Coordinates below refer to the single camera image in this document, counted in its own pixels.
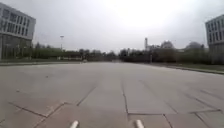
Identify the pale building with windows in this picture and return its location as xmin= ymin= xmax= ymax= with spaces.
xmin=204 ymin=13 xmax=224 ymax=64

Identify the robot's own part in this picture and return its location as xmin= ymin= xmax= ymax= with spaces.
xmin=68 ymin=120 xmax=80 ymax=128
xmin=134 ymin=119 xmax=145 ymax=128

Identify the grey building with windows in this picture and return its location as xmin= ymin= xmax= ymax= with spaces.
xmin=0 ymin=2 xmax=37 ymax=61

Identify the grass strip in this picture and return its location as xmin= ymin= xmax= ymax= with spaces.
xmin=146 ymin=62 xmax=224 ymax=75

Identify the row of trees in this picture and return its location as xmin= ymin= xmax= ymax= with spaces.
xmin=0 ymin=41 xmax=224 ymax=66

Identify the lamp pole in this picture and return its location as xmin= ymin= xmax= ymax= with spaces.
xmin=59 ymin=34 xmax=65 ymax=51

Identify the grey concrete slab pavement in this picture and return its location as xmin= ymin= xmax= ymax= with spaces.
xmin=0 ymin=61 xmax=224 ymax=128

